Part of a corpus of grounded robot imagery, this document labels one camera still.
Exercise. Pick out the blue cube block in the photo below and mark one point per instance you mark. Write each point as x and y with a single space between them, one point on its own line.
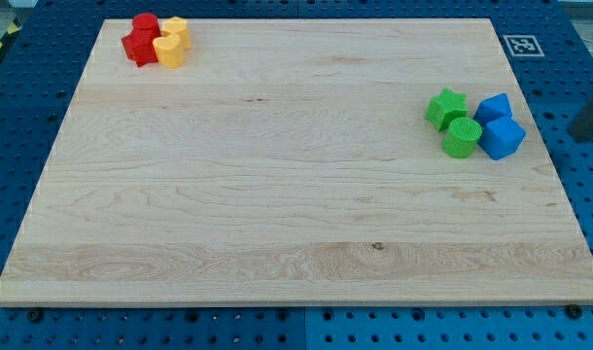
501 137

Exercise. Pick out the blue triangle block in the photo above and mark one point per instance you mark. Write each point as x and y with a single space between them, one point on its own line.
493 108

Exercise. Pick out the wooden board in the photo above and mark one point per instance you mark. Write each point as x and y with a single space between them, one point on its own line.
289 162

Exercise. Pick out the green star block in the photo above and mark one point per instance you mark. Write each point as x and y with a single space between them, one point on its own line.
446 107

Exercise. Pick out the green cylinder block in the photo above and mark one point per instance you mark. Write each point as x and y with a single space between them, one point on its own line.
461 137

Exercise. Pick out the yellow heart block front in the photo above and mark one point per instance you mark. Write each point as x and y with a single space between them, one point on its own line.
169 51

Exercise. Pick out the yellow heart block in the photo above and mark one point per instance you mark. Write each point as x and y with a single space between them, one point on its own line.
169 51
180 27

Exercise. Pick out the yellow heart block rear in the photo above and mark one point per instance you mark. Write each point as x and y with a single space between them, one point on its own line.
180 27

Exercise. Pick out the red star block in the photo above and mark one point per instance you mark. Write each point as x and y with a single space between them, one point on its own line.
138 46

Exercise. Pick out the red cylinder block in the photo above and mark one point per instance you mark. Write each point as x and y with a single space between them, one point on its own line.
146 22

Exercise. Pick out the white fiducial marker tag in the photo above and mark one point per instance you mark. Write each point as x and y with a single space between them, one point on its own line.
521 45

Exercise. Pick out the dark grey robot stick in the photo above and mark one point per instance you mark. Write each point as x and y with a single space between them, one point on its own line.
581 128

